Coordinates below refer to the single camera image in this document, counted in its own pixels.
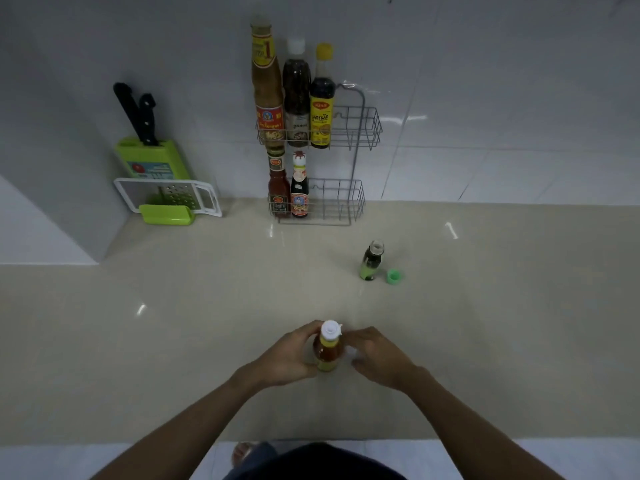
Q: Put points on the person's right thumb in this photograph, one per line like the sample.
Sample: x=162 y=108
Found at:
x=361 y=365

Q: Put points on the dark sauce bottle yellow cap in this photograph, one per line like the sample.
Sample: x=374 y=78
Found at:
x=322 y=102

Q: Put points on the person's left thumb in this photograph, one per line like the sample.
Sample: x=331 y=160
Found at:
x=307 y=372

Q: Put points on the person's left hand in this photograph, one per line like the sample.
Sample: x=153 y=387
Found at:
x=282 y=355

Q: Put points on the small green label bottle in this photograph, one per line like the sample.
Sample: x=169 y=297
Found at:
x=370 y=262

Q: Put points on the dark bottle red cap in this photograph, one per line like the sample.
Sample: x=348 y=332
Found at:
x=299 y=189

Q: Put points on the red chili sauce bottle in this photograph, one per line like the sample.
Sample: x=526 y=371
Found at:
x=278 y=187

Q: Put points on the person's dark shorts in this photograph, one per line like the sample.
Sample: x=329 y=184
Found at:
x=320 y=463

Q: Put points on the dark sauce bottle white cap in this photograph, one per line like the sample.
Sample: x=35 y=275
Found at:
x=296 y=89

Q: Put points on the person's right hand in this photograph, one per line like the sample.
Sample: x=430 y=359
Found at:
x=385 y=360

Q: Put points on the person's right forearm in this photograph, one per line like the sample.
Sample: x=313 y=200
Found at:
x=475 y=429

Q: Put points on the person's foot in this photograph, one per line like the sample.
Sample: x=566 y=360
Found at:
x=243 y=454

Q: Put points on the green knife block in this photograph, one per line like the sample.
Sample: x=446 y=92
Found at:
x=155 y=162

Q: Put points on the white flat grater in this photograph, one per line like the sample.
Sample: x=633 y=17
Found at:
x=150 y=190

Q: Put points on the person's left forearm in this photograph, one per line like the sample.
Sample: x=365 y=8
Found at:
x=185 y=429

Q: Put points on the tall brown sauce bottle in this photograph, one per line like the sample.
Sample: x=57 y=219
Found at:
x=267 y=84

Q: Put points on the green grater hand guard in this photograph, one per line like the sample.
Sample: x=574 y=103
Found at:
x=166 y=214

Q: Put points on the orange sauce bottle white cap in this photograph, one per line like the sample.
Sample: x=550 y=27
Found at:
x=328 y=350

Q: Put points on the green bottle cap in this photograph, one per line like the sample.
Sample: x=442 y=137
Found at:
x=394 y=277

